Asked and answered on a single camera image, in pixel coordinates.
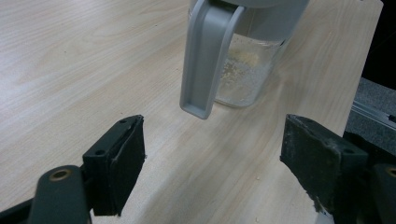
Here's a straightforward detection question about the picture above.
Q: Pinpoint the black curtain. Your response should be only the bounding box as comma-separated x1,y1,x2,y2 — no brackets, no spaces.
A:
361,0,396,91

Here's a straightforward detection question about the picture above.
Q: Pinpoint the metal floor rail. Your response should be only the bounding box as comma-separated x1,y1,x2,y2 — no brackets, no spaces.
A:
350,100,396,132

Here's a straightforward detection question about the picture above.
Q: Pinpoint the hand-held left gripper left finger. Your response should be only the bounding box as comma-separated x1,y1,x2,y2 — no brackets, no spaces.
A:
82,114,147,217

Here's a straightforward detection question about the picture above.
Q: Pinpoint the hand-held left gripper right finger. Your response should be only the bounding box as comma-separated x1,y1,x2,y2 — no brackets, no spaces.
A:
279,114,370,218

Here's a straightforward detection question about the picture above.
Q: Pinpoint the yellow seasoning powder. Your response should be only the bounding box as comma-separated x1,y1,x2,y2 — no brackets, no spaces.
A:
219,46,265,101

